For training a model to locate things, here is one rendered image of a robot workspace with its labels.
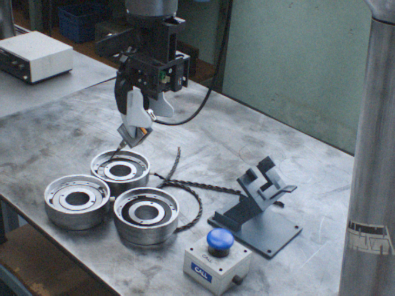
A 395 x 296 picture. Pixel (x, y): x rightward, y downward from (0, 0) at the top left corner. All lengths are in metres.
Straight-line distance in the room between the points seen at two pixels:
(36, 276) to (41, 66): 0.66
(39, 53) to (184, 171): 0.73
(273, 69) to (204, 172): 1.68
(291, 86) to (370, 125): 2.26
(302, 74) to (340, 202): 1.60
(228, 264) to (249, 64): 2.04
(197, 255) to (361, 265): 0.40
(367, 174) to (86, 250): 0.56
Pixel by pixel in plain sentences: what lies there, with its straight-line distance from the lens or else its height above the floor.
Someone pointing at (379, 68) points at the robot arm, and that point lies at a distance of 0.38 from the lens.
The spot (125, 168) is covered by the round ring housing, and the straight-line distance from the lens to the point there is 1.01.
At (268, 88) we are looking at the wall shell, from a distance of 2.73.
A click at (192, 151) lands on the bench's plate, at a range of 1.10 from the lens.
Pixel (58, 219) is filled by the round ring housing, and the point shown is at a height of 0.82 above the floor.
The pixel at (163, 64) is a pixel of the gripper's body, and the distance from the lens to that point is 0.80.
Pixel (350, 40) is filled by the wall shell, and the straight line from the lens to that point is 2.44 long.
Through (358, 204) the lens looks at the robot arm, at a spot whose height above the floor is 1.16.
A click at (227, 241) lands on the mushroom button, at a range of 0.79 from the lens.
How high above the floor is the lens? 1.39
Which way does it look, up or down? 32 degrees down
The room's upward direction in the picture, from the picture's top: 6 degrees clockwise
